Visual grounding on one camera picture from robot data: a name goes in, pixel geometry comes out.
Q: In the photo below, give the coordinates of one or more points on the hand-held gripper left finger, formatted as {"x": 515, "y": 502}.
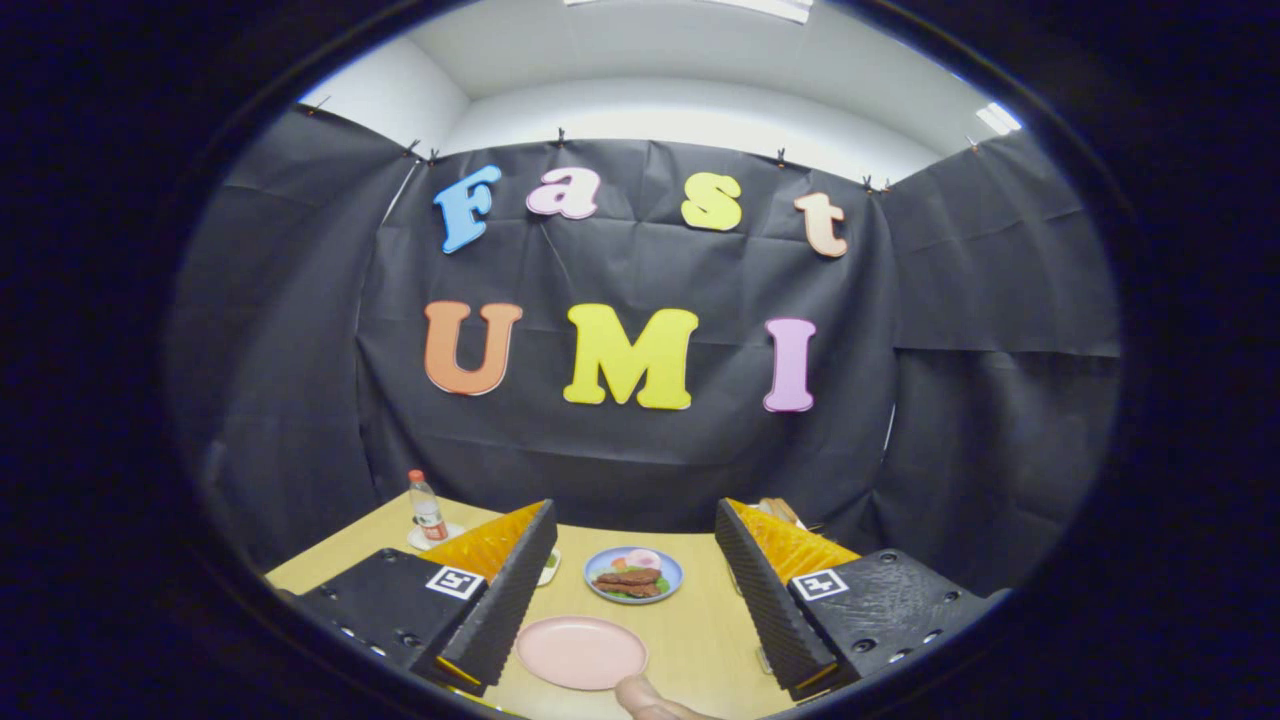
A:
{"x": 510, "y": 600}

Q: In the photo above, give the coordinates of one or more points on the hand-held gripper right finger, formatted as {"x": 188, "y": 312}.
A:
{"x": 765, "y": 600}

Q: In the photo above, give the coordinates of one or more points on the white divided condiment tray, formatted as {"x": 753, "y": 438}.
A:
{"x": 549, "y": 568}

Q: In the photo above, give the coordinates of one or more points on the pink plate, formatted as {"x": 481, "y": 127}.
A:
{"x": 580, "y": 652}

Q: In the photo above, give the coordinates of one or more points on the white square coaster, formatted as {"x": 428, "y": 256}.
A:
{"x": 455, "y": 532}

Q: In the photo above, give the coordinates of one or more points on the toast slice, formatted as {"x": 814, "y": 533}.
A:
{"x": 780, "y": 510}

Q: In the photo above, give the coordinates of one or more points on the blue plate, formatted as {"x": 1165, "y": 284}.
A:
{"x": 605, "y": 560}

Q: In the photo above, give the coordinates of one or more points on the brown meat strip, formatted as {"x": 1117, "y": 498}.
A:
{"x": 628, "y": 589}
{"x": 630, "y": 577}

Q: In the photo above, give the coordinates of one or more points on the clear water bottle red cap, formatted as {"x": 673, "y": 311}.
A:
{"x": 427, "y": 510}

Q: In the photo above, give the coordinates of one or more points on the pink ham slice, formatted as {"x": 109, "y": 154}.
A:
{"x": 642, "y": 558}

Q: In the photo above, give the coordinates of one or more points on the row of black clips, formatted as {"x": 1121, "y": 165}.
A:
{"x": 561, "y": 136}

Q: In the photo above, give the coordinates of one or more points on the small ceiling light panel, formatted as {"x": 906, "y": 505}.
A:
{"x": 998, "y": 118}

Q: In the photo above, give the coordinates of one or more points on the large ceiling light panel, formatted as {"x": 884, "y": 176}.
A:
{"x": 740, "y": 6}

